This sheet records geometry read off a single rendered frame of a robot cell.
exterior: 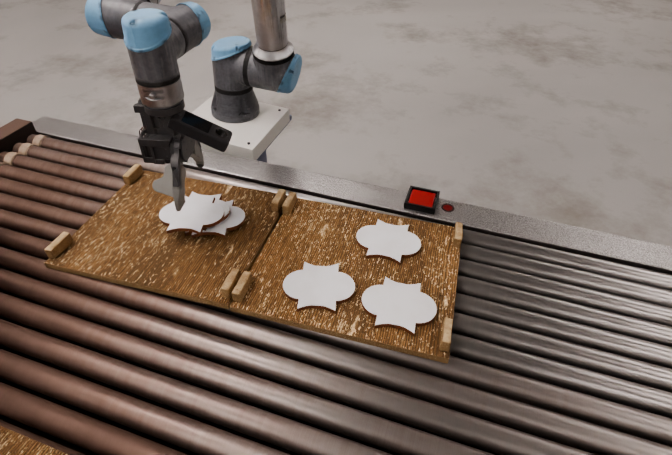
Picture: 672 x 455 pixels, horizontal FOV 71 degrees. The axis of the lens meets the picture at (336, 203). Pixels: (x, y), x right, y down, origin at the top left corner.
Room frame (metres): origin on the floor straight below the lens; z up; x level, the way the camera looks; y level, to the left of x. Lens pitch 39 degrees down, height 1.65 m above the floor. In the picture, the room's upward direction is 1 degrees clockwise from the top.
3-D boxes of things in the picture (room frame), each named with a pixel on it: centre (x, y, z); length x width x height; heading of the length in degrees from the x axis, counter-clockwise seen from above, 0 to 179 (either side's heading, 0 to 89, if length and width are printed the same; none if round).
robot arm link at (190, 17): (0.88, 0.31, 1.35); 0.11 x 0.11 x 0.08; 75
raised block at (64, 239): (0.71, 0.58, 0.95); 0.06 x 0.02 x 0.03; 166
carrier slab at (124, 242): (0.79, 0.36, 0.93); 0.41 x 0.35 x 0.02; 76
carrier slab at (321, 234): (0.69, -0.05, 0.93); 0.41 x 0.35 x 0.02; 75
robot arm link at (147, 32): (0.79, 0.32, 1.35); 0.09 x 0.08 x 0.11; 165
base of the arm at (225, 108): (1.36, 0.32, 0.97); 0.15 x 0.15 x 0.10
